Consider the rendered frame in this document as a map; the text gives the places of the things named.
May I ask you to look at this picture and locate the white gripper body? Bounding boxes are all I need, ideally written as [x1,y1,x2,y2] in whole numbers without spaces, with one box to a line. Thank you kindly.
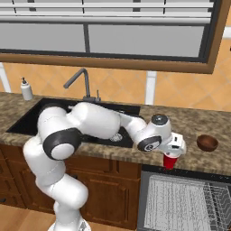
[159,142,188,159]

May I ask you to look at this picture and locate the red plastic cup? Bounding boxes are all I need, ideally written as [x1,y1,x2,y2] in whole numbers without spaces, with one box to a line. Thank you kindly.
[162,152,179,171]

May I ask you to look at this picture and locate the brown wooden bowl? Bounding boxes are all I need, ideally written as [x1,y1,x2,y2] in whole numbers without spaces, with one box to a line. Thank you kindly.
[196,134,219,152]

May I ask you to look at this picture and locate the brown wooden cupboard door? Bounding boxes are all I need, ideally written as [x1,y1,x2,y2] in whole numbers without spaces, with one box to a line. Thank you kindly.
[0,143,57,214]
[64,156,143,231]

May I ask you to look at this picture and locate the dark grey tap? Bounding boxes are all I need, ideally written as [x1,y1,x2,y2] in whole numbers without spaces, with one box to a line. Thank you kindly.
[62,67,102,104]

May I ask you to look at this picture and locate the wood framed window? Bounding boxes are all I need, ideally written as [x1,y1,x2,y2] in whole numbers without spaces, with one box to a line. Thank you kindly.
[0,0,231,75]

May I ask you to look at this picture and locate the black kitchen sink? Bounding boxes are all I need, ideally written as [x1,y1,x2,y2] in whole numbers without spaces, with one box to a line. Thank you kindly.
[5,97,142,149]

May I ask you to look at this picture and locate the white soap dispenser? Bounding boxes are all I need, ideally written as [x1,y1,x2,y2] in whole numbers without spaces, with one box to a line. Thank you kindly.
[20,77,34,102]

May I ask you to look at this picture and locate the wire dishwasher rack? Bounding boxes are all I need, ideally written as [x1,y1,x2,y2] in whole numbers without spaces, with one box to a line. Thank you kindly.
[203,181,231,231]

